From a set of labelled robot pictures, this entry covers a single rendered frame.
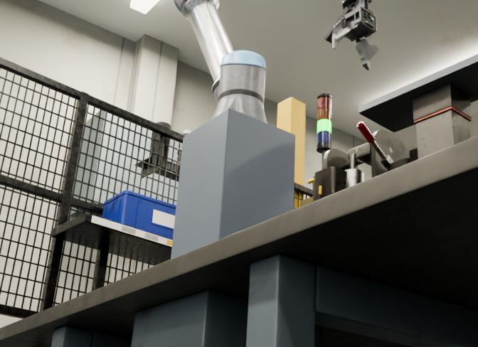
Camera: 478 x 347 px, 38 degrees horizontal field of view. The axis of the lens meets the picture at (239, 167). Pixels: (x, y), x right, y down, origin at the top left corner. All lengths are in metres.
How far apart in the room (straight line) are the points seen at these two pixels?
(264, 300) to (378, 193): 0.30
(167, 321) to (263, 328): 0.40
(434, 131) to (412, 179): 0.70
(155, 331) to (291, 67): 4.20
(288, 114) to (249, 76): 1.54
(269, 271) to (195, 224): 0.46
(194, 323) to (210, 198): 0.30
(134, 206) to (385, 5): 3.07
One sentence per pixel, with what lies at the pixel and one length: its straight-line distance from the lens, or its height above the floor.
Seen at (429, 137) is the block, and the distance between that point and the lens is 1.56.
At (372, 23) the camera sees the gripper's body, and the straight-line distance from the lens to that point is 2.06.
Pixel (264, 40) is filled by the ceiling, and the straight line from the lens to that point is 5.23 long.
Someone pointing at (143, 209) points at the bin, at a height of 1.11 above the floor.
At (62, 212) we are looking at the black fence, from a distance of 2.32.
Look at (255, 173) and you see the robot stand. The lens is 1.55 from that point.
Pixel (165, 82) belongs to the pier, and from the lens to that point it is 5.19.
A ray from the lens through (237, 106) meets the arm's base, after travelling 1.67.
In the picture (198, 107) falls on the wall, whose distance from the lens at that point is 5.45.
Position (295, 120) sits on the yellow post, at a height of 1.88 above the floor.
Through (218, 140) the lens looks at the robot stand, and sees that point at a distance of 1.56.
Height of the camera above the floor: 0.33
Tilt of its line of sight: 25 degrees up
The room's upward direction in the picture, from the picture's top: 4 degrees clockwise
